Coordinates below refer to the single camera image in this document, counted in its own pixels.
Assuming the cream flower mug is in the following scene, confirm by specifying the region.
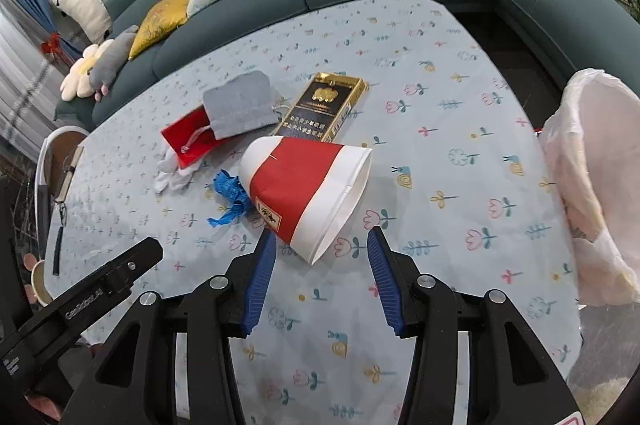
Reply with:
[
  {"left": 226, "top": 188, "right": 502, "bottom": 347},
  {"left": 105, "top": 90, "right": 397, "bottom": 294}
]
[{"left": 22, "top": 254, "right": 53, "bottom": 306}]

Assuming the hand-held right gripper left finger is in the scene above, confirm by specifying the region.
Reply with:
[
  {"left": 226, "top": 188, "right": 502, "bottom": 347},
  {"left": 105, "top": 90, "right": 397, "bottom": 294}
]
[{"left": 72, "top": 232, "right": 278, "bottom": 425}]

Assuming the grey plush toy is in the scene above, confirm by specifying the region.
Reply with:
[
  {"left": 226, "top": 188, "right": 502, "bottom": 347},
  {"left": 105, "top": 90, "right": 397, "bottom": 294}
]
[{"left": 86, "top": 25, "right": 141, "bottom": 98}]

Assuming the floral light blue tablecloth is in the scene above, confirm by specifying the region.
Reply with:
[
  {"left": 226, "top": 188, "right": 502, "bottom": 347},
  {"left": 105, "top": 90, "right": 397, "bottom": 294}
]
[{"left": 42, "top": 0, "right": 586, "bottom": 425}]

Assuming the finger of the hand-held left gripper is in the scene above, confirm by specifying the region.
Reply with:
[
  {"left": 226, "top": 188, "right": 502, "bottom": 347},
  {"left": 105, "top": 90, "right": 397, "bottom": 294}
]
[{"left": 95, "top": 237, "right": 164, "bottom": 302}]

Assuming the grey drawstring pouch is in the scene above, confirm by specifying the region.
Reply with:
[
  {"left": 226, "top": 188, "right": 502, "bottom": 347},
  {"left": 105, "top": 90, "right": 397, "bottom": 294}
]
[{"left": 202, "top": 70, "right": 282, "bottom": 140}]

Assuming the white panda plush toy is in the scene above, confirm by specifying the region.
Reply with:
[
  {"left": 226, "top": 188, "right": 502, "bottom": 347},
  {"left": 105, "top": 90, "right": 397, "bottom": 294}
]
[{"left": 46, "top": 0, "right": 114, "bottom": 44}]

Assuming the red curtain tieback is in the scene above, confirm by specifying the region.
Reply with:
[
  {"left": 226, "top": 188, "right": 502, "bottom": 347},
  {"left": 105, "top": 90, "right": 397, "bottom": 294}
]
[{"left": 41, "top": 32, "right": 66, "bottom": 56}]

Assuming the red cloth pouch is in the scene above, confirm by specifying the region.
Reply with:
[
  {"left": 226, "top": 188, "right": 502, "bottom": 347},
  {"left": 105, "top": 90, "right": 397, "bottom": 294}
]
[{"left": 160, "top": 104, "right": 241, "bottom": 170}]

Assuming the white frame chair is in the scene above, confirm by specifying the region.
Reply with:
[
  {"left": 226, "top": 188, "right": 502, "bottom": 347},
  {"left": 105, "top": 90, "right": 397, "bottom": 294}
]
[{"left": 34, "top": 126, "right": 92, "bottom": 226}]

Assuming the round bin with white liner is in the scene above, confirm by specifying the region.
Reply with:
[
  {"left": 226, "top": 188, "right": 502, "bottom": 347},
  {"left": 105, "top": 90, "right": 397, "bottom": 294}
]
[{"left": 539, "top": 68, "right": 640, "bottom": 307}]

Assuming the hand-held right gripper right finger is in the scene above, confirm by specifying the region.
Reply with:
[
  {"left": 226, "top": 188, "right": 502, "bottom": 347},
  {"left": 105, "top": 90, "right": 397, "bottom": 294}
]
[{"left": 366, "top": 225, "right": 583, "bottom": 425}]

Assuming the white sheer curtain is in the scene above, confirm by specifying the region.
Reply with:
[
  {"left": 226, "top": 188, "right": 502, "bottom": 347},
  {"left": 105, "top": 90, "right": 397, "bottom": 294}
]
[{"left": 0, "top": 0, "right": 66, "bottom": 146}]

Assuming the black and gold box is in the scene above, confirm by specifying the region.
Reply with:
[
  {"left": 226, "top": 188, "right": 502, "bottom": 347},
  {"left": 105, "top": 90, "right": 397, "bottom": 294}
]
[{"left": 272, "top": 72, "right": 369, "bottom": 144}]

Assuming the red and white paper cup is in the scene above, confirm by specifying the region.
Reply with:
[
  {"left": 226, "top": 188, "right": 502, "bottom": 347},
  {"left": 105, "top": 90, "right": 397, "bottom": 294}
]
[{"left": 239, "top": 136, "right": 374, "bottom": 266}]

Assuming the blue wrapper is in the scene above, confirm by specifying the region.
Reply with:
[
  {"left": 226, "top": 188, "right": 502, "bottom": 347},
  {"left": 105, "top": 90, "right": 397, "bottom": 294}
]
[{"left": 206, "top": 168, "right": 252, "bottom": 229}]

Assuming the white cotton glove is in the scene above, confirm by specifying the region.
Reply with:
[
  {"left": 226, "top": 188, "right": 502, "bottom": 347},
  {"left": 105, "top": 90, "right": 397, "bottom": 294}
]
[{"left": 153, "top": 149, "right": 198, "bottom": 194}]

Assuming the cream fluffy rug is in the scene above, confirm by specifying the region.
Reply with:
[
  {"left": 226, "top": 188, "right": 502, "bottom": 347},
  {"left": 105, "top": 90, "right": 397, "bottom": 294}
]
[{"left": 582, "top": 375, "right": 632, "bottom": 412}]

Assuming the white flower cushion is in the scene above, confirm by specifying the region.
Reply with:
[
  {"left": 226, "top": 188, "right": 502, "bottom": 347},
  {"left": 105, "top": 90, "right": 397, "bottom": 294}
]
[{"left": 59, "top": 39, "right": 116, "bottom": 102}]

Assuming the yellow embroidered cushion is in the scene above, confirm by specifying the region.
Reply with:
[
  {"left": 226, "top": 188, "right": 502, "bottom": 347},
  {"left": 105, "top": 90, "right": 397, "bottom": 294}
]
[{"left": 128, "top": 0, "right": 200, "bottom": 62}]

